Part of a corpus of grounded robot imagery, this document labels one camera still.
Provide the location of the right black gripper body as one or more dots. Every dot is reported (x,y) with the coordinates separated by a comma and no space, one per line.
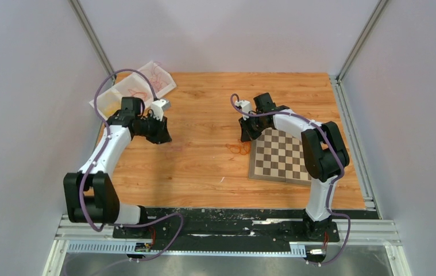
(253,119)

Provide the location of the aluminium frame rail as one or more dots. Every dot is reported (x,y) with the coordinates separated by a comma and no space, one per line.
(82,238)

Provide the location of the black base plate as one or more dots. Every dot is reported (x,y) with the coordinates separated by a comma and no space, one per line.
(211,229)

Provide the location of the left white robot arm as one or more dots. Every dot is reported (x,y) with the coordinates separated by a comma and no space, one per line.
(89,193)

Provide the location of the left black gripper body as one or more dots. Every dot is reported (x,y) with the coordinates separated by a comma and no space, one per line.
(152,129)

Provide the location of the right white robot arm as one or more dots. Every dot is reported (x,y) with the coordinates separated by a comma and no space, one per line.
(324,153)

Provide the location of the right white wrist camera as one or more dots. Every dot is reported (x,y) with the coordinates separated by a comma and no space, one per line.
(244,107)

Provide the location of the white three-compartment tray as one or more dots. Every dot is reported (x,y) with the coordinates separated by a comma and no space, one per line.
(133,85)

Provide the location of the wooden chessboard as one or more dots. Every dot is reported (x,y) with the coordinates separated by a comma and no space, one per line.
(278,157)

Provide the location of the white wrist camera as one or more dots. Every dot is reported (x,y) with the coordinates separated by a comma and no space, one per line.
(158,107)
(244,107)

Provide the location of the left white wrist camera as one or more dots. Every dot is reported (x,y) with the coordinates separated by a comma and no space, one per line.
(158,107)

